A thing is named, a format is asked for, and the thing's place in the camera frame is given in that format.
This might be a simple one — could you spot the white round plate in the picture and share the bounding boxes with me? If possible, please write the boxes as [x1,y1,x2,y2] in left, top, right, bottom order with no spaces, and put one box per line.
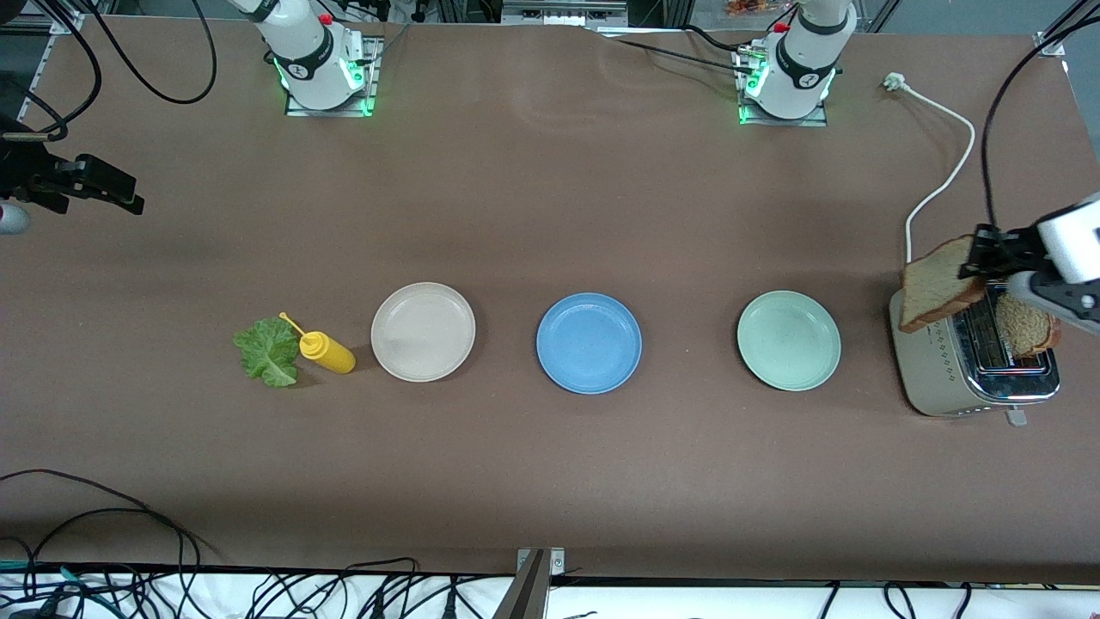
[370,282,477,383]

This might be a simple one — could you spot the aluminium bracket profile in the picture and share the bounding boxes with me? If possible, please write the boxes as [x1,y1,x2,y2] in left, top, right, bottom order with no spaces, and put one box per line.
[494,548,566,619]

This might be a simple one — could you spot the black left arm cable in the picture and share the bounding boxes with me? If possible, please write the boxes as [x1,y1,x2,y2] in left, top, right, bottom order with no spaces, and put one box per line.
[981,13,1100,229]

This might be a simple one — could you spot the blue round plate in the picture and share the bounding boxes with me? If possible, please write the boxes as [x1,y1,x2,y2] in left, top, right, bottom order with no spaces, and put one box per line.
[536,293,643,395]

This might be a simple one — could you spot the beige chrome toaster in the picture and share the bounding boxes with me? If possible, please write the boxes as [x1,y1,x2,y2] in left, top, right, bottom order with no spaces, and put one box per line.
[889,277,1061,428]

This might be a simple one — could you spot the black hanging cable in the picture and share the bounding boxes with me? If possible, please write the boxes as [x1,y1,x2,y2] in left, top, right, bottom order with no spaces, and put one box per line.
[0,0,104,144]

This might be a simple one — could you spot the silver metal frame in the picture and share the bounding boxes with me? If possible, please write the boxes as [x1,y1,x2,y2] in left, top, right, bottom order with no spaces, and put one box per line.
[501,0,630,27]

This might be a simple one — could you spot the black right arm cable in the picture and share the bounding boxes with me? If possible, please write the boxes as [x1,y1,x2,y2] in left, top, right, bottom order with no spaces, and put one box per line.
[82,0,217,107]

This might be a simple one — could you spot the white toaster power cable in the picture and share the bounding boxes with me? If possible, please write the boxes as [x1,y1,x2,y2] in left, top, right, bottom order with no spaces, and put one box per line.
[883,72,977,264]

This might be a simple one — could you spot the green lettuce leaf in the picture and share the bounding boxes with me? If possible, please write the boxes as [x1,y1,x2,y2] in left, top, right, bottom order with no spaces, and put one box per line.
[233,316,302,389]

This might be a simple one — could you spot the aluminium side rail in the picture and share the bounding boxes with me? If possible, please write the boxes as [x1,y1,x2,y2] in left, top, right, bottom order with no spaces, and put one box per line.
[17,13,80,121]

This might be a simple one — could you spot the aluminium frame post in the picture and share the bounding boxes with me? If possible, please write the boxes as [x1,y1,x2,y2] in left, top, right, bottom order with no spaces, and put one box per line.
[1036,0,1100,58]

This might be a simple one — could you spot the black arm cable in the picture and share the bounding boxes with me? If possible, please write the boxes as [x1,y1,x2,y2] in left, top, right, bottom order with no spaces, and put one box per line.
[981,13,1100,229]
[82,0,217,107]

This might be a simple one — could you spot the thin black looped cable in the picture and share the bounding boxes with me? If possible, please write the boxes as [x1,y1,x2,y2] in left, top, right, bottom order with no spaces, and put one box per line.
[0,469,216,568]

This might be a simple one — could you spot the black cable bundle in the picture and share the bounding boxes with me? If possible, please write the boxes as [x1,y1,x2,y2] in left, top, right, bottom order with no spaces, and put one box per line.
[0,555,482,619]

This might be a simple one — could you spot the light green round plate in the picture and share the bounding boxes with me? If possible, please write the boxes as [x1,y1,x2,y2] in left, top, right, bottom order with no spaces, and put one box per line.
[736,291,842,392]

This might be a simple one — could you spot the white side table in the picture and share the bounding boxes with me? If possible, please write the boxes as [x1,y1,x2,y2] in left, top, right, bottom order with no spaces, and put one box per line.
[0,569,1100,619]

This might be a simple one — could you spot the black cable on table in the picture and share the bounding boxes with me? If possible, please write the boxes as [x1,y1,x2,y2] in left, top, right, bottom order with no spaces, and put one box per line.
[593,24,757,78]

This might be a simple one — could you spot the yellow squeeze bottle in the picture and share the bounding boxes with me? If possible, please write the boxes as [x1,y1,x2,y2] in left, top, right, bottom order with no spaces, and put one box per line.
[279,312,357,376]

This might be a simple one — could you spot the brown bread slice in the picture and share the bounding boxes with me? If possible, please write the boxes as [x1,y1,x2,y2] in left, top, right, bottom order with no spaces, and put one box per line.
[995,292,1062,359]
[898,236,989,334]

